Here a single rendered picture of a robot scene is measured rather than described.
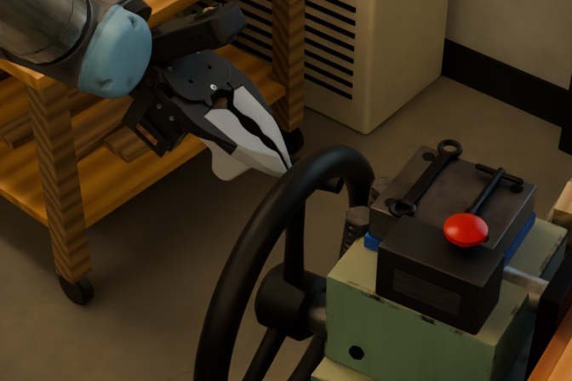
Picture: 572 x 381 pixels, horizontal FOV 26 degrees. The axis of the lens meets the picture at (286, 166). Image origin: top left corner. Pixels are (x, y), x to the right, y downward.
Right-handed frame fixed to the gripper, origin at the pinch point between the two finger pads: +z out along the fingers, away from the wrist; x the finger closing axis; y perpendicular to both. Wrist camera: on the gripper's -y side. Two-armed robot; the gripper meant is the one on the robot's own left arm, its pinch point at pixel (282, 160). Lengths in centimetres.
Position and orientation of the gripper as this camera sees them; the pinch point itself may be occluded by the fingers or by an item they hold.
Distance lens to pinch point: 111.8
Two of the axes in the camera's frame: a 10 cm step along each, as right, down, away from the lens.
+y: -4.4, 5.5, 7.1
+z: 7.3, 6.8, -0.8
